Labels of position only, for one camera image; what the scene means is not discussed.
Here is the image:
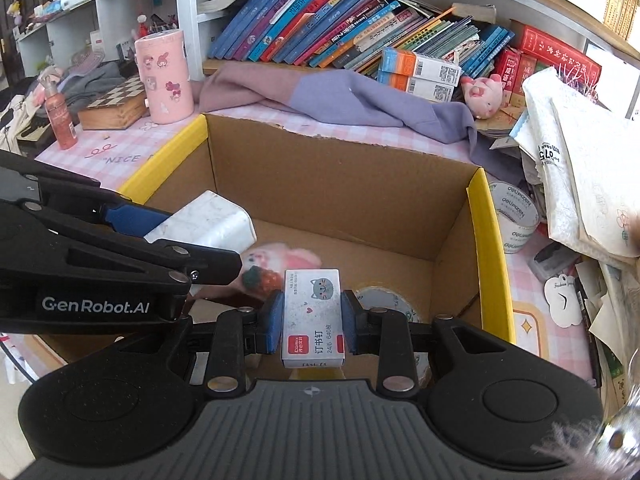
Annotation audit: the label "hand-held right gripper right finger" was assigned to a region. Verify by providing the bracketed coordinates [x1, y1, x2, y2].
[340, 289, 546, 395]

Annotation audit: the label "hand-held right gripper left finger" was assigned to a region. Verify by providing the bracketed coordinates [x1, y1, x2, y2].
[102, 290, 287, 395]

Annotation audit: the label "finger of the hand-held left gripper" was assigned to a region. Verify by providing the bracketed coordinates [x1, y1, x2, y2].
[20, 202, 243, 286]
[20, 172, 172, 237]

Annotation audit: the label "white staple box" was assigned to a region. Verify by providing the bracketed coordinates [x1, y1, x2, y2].
[281, 268, 346, 370]

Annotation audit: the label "yellow tape roll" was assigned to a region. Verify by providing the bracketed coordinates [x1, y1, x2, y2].
[356, 286, 435, 390]

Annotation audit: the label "pink bunny plush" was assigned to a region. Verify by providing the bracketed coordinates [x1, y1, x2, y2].
[240, 242, 323, 286]

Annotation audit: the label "white tissue pack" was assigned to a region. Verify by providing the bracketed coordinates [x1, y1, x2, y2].
[144, 190, 257, 256]

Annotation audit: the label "yellow cardboard box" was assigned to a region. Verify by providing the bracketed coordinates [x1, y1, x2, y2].
[32, 112, 517, 386]

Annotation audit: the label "pink cartoon cylinder container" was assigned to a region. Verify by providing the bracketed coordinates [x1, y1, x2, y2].
[134, 29, 195, 125]

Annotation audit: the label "strawberry charm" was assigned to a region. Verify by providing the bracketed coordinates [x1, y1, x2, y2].
[239, 266, 281, 293]

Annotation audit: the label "wooden chessboard box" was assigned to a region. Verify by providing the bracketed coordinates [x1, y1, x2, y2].
[77, 75, 151, 132]

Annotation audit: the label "pink spray bottle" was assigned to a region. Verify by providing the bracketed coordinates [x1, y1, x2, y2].
[37, 71, 78, 151]

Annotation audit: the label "grey cloth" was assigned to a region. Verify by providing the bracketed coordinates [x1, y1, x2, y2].
[60, 62, 131, 113]

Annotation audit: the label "white tote bag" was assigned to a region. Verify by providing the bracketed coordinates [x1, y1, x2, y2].
[0, 95, 36, 156]

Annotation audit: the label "purple hairbrush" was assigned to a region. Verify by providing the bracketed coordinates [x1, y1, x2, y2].
[67, 47, 103, 78]

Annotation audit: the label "white tape roll green print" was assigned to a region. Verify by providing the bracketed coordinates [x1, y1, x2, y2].
[487, 180, 541, 256]

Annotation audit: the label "cluster of pens and brushes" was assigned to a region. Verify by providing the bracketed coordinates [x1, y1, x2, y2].
[115, 10, 178, 61]

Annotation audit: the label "black item in clear bag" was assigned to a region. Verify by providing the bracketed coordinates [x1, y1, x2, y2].
[530, 242, 583, 283]

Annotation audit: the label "white paper tag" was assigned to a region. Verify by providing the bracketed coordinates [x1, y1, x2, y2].
[544, 274, 585, 330]

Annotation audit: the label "white bookshelf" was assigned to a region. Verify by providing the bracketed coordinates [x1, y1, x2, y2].
[0, 0, 640, 121]

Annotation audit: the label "purple pink cloth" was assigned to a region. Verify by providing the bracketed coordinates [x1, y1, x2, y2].
[197, 62, 526, 186]

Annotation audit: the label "orange white carton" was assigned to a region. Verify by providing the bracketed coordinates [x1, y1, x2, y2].
[381, 47, 462, 86]
[377, 69, 456, 103]

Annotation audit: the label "fluffy grey tuft with bell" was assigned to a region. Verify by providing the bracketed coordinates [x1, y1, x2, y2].
[532, 400, 640, 480]

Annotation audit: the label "row of colourful books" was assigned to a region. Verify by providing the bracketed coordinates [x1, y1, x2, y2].
[206, 0, 516, 91]

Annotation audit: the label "pink pig plush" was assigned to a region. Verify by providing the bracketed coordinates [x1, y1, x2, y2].
[460, 74, 505, 120]

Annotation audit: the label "slim red books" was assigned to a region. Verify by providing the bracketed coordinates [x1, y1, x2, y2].
[492, 46, 538, 96]

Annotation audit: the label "thick red dictionary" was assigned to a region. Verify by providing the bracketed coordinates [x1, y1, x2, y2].
[510, 20, 603, 81]

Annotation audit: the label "row of yellow book spines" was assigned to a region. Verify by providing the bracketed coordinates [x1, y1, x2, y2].
[602, 0, 640, 43]

